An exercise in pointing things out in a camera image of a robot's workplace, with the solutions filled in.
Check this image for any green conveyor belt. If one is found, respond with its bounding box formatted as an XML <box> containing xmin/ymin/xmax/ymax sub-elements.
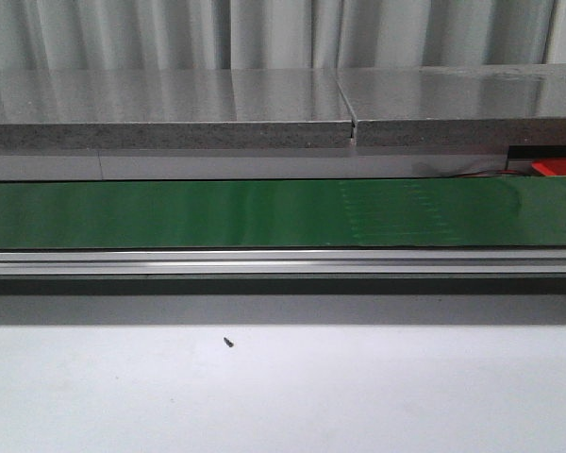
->
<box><xmin>0</xmin><ymin>176</ymin><xmax>566</xmax><ymax>250</ymax></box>

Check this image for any grey stone counter slab right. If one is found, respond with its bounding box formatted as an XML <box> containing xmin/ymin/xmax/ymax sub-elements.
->
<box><xmin>337</xmin><ymin>64</ymin><xmax>566</xmax><ymax>146</ymax></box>

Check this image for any grey stone counter slab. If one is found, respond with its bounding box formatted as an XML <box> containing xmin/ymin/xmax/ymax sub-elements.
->
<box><xmin>337</xmin><ymin>64</ymin><xmax>566</xmax><ymax>146</ymax></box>
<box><xmin>0</xmin><ymin>69</ymin><xmax>353</xmax><ymax>150</ymax></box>

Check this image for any grey stone counter slab left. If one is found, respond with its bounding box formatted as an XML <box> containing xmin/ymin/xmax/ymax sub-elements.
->
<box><xmin>0</xmin><ymin>69</ymin><xmax>353</xmax><ymax>150</ymax></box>

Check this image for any red plastic tray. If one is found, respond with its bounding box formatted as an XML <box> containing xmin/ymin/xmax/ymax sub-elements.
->
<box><xmin>531</xmin><ymin>158</ymin><xmax>566</xmax><ymax>176</ymax></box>

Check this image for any white pleated curtain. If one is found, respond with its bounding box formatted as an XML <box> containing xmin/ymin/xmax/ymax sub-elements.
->
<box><xmin>0</xmin><ymin>1</ymin><xmax>566</xmax><ymax>70</ymax></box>

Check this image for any aluminium conveyor frame rail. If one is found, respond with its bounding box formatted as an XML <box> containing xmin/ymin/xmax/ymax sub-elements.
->
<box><xmin>0</xmin><ymin>248</ymin><xmax>566</xmax><ymax>327</ymax></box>

